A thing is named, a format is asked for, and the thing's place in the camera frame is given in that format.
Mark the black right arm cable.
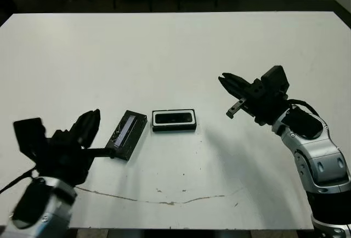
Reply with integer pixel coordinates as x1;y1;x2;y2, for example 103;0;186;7
287;99;320;118

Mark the black box white insert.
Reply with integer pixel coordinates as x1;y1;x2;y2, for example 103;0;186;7
151;109;197;132

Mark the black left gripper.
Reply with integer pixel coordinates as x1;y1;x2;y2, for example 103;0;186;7
35;109;116;186

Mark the black box lid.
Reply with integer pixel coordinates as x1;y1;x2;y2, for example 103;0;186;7
105;109;148;162

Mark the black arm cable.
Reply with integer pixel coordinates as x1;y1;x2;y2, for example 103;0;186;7
287;99;320;118
0;169;38;195

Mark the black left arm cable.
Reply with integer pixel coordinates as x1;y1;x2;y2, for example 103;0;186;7
0;169;38;195

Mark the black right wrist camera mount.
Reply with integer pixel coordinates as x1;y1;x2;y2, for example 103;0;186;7
260;65;290;94

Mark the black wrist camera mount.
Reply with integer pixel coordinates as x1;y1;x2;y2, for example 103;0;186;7
260;65;290;94
13;117;54;165

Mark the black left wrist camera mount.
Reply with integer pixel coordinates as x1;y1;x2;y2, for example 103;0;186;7
13;117;54;165

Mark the black slim camera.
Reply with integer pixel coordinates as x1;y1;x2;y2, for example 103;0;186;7
155;112;194;125

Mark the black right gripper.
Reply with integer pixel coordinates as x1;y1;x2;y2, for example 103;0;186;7
218;72;290;126

